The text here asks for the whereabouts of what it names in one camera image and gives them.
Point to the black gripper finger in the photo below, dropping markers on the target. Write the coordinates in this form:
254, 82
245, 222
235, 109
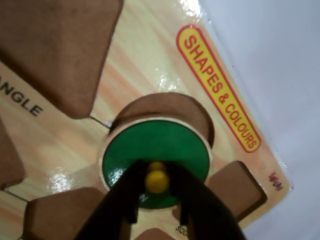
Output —
200, 205
120, 200

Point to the green circle piece yellow pin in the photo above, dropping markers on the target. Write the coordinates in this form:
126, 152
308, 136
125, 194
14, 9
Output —
155, 140

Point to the wooden shapes puzzle board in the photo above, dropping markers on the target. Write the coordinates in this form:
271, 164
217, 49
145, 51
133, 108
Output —
150, 62

